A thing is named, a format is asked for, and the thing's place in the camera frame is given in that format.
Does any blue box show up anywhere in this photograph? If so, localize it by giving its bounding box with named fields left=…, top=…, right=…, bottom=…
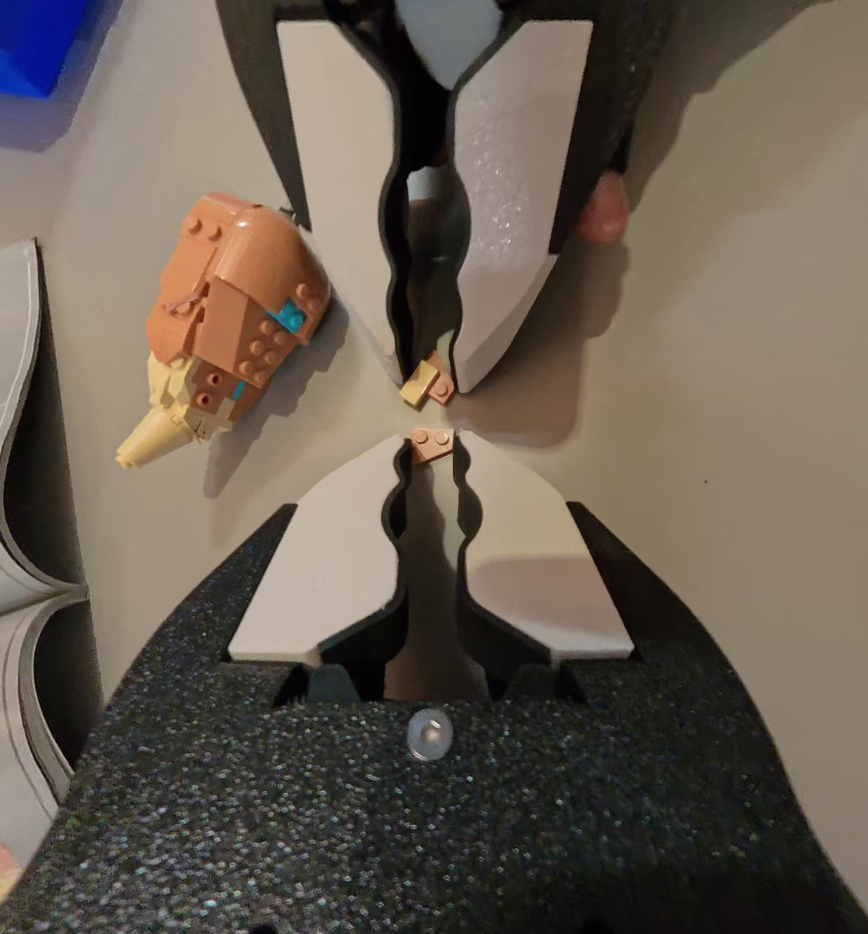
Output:
left=0, top=0, right=125, bottom=100

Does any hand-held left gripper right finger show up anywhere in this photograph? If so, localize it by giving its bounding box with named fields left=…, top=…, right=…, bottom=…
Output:
left=451, top=431, right=636, bottom=662

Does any brown and tan brick model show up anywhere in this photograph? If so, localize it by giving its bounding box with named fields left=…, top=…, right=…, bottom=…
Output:
left=116, top=193, right=333, bottom=472

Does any open instruction booklet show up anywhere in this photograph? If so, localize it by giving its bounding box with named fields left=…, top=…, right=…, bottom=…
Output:
left=0, top=239, right=105, bottom=906

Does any small brown toy brick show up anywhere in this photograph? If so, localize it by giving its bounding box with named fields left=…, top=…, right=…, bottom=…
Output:
left=409, top=428, right=456, bottom=465

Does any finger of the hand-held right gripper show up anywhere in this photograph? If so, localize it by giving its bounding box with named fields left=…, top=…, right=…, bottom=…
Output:
left=448, top=19, right=595, bottom=395
left=277, top=20, right=417, bottom=385

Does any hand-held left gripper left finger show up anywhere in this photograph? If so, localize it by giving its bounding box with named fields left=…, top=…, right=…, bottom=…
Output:
left=227, top=435, right=413, bottom=664

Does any tan and brown brick piece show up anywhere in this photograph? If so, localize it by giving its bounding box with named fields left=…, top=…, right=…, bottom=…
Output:
left=399, top=352, right=456, bottom=405

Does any person's right hand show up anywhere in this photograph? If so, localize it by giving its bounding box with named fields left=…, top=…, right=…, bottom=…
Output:
left=574, top=171, right=631, bottom=246

